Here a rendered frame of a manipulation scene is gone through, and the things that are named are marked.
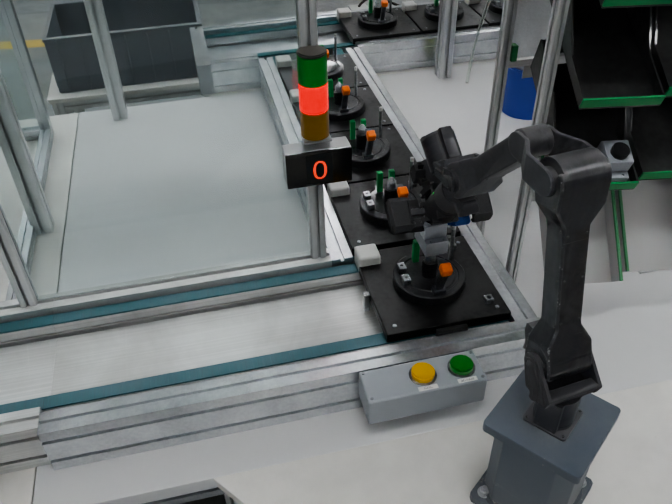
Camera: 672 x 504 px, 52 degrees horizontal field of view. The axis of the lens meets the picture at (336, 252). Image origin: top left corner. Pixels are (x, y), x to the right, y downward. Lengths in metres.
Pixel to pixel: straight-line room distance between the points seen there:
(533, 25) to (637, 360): 1.01
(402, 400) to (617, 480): 0.37
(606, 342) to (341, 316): 0.53
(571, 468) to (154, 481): 0.66
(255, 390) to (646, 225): 0.81
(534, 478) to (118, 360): 0.76
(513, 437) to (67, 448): 0.72
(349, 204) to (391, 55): 0.95
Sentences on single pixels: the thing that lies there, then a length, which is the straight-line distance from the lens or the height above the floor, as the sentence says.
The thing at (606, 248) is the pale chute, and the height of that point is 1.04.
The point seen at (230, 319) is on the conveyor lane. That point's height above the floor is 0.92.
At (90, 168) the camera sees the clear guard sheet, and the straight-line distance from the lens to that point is 1.27.
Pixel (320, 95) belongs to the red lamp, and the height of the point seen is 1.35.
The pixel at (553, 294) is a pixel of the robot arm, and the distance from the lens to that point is 0.91.
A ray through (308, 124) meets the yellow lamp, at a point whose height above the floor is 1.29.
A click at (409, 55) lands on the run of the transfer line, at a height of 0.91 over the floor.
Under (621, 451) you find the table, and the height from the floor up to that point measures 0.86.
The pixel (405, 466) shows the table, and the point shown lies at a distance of 1.21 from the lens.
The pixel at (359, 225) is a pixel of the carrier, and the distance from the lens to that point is 1.49.
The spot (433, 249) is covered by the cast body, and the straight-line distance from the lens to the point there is 1.26.
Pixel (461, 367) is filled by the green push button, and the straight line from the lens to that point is 1.20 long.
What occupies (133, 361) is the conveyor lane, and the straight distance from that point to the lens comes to 1.33.
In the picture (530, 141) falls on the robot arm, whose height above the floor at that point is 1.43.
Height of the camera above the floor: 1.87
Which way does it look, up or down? 39 degrees down
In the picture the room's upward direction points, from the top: 2 degrees counter-clockwise
